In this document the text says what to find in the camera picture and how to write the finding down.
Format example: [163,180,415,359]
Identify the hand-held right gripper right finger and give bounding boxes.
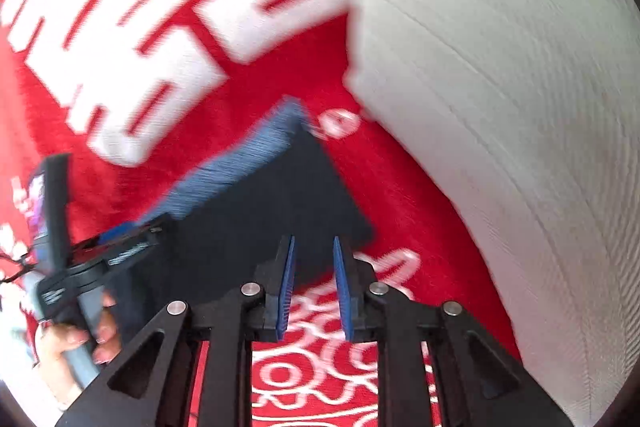
[332,234,576,427]

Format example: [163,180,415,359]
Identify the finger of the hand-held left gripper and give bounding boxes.
[102,229,163,272]
[95,213,173,254]

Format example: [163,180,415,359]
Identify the white pillow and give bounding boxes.
[344,0,640,427]

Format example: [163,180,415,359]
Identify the red printed blanket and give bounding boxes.
[0,0,526,427]

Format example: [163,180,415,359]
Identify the black pants with patterned waistband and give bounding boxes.
[120,99,378,338]

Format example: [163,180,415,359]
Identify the person's left hand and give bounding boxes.
[34,291,123,410]

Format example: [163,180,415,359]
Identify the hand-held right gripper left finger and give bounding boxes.
[55,234,301,427]

